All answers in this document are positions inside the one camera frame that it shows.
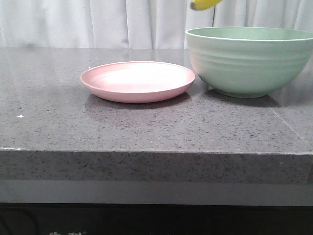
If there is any pink plate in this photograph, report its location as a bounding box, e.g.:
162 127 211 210
80 61 196 103

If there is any green bowl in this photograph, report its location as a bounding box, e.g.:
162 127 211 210
185 26 313 98

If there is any white curtain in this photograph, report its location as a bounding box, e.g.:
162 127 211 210
0 0 313 49

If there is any yellow banana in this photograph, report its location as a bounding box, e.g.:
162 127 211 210
190 0 222 11

